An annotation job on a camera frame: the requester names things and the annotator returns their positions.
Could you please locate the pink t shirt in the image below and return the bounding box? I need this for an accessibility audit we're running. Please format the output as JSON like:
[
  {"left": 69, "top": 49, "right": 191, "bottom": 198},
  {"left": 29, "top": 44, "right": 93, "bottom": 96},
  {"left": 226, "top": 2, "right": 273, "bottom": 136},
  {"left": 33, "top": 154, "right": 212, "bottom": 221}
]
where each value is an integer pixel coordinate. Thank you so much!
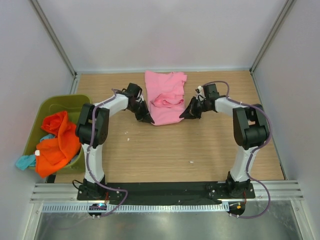
[{"left": 144, "top": 71, "right": 187, "bottom": 126}]

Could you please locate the aluminium frame post left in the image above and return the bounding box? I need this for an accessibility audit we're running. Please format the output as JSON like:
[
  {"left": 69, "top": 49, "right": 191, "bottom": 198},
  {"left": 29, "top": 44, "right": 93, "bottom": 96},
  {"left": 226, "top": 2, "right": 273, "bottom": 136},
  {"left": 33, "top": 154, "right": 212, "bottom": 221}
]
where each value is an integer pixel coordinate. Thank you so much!
[{"left": 29, "top": 0, "right": 77, "bottom": 79}]

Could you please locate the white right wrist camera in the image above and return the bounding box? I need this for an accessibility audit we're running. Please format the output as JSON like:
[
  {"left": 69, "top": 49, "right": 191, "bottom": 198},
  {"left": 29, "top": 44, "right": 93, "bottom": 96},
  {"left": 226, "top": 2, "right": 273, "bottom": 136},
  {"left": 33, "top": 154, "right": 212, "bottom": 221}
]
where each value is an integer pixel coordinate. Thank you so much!
[{"left": 195, "top": 85, "right": 205, "bottom": 101}]

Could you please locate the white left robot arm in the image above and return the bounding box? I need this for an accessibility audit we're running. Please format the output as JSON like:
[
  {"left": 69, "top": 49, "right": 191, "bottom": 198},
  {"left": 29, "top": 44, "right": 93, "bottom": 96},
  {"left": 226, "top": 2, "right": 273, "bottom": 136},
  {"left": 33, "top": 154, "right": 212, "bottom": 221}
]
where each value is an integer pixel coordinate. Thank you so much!
[{"left": 75, "top": 83, "right": 154, "bottom": 200}]

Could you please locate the aluminium frame post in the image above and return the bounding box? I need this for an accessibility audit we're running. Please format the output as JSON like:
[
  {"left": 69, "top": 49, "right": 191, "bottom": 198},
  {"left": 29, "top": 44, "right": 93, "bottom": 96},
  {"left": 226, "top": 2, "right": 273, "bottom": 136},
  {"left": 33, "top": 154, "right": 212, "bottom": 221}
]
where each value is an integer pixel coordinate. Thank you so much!
[
  {"left": 29, "top": 0, "right": 77, "bottom": 79},
  {"left": 249, "top": 0, "right": 297, "bottom": 76}
]

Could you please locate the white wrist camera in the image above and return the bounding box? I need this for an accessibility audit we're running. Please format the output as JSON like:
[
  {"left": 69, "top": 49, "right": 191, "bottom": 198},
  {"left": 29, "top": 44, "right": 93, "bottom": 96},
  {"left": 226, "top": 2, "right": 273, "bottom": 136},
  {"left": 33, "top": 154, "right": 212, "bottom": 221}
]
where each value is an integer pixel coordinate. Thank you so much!
[
  {"left": 135, "top": 93, "right": 145, "bottom": 103},
  {"left": 195, "top": 85, "right": 205, "bottom": 101}
]

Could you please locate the aluminium frame post right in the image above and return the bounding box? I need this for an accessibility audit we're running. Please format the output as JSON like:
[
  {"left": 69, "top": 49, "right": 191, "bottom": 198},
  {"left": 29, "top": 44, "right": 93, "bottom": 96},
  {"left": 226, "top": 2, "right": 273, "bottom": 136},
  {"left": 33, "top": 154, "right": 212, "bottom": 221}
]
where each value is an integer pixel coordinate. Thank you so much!
[{"left": 249, "top": 0, "right": 297, "bottom": 76}]

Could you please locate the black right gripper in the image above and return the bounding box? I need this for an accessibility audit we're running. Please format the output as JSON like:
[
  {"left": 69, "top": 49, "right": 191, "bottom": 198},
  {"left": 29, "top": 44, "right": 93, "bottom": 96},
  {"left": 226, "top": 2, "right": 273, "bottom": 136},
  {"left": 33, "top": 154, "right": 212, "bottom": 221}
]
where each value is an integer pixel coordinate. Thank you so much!
[{"left": 180, "top": 96, "right": 211, "bottom": 120}]

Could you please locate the orange t shirt over rim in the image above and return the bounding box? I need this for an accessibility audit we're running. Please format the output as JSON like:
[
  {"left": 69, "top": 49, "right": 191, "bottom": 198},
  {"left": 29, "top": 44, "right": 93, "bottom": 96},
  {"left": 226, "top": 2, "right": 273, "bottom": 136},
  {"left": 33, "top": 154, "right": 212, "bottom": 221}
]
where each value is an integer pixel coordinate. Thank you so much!
[{"left": 35, "top": 120, "right": 81, "bottom": 178}]

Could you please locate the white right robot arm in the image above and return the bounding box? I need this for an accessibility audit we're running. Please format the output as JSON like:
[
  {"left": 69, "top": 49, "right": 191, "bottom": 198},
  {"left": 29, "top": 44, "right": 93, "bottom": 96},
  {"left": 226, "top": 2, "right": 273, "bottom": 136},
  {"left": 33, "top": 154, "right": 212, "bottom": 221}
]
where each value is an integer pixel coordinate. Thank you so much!
[{"left": 179, "top": 81, "right": 272, "bottom": 198}]

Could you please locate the orange t shirt in bin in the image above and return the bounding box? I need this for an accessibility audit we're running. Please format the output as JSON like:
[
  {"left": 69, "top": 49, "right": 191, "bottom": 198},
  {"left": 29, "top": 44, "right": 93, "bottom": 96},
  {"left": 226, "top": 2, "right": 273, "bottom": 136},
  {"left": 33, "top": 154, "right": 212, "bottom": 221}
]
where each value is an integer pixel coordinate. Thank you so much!
[{"left": 41, "top": 111, "right": 69, "bottom": 136}]

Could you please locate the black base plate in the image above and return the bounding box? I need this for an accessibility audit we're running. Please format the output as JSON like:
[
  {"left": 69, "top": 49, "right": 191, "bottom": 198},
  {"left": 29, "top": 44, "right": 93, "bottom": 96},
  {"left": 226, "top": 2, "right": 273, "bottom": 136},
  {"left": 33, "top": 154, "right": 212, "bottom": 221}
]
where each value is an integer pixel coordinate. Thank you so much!
[{"left": 72, "top": 180, "right": 256, "bottom": 206}]

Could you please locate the slotted cable duct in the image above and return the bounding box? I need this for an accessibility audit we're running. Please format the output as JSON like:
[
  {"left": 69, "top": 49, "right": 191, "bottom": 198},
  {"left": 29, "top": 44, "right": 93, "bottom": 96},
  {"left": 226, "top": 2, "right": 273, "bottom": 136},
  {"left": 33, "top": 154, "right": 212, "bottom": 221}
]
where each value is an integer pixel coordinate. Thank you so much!
[{"left": 42, "top": 202, "right": 230, "bottom": 214}]

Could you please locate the teal t shirt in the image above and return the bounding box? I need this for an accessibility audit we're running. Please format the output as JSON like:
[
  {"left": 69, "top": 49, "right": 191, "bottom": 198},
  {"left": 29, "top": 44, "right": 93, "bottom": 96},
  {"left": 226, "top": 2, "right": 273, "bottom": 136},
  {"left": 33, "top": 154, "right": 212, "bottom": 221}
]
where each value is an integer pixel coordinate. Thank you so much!
[{"left": 15, "top": 134, "right": 55, "bottom": 171}]

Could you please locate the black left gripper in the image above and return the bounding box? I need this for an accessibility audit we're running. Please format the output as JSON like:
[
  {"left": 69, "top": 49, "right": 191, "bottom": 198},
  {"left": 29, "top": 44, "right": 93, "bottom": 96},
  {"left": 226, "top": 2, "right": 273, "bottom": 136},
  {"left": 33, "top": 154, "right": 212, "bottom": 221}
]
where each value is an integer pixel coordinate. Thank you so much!
[{"left": 128, "top": 100, "right": 155, "bottom": 124}]

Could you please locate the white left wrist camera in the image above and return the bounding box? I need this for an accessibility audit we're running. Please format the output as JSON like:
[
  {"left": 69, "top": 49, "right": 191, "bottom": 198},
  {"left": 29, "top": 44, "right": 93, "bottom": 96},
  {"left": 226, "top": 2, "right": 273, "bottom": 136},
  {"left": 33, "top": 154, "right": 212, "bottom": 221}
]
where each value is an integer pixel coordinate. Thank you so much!
[{"left": 135, "top": 93, "right": 145, "bottom": 103}]

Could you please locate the olive green plastic bin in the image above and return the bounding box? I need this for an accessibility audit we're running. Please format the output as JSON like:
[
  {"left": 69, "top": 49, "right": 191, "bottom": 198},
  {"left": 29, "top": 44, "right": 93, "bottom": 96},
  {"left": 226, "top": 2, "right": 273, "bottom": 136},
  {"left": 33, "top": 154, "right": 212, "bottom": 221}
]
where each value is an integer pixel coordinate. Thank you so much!
[{"left": 23, "top": 94, "right": 92, "bottom": 178}]

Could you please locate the aluminium front rail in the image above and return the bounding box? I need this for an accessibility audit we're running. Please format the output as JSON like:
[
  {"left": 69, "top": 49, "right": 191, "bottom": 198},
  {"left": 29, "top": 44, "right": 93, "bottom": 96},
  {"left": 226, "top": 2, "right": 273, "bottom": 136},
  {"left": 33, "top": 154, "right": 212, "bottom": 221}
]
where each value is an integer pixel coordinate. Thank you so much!
[{"left": 30, "top": 180, "right": 304, "bottom": 206}]

